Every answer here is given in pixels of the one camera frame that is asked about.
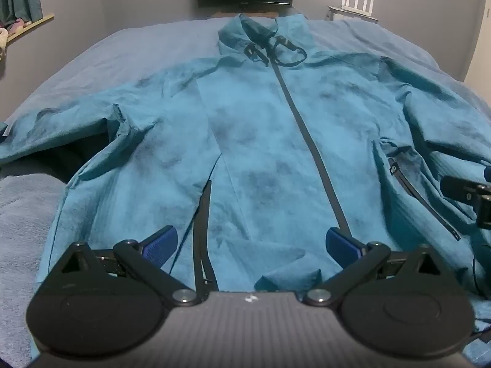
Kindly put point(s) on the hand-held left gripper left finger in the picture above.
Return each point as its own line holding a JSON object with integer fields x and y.
{"x": 163, "y": 244}

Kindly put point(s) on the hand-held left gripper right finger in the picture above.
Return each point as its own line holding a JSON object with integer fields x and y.
{"x": 340, "y": 243}

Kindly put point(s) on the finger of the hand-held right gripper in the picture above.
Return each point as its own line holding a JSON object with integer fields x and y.
{"x": 460, "y": 188}
{"x": 488, "y": 173}

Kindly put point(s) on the teal zip jacket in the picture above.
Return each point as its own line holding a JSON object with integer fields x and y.
{"x": 261, "y": 130}

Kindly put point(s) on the white door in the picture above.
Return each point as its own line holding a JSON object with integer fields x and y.
{"x": 479, "y": 46}

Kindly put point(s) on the blue fleece blanket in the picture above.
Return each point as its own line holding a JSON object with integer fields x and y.
{"x": 115, "y": 53}

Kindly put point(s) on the white router with antennas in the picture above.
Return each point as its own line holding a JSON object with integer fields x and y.
{"x": 356, "y": 5}

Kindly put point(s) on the wooden window sill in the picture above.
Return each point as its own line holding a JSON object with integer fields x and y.
{"x": 34, "y": 23}

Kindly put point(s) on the pink plush toy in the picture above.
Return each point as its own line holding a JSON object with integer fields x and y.
{"x": 17, "y": 26}

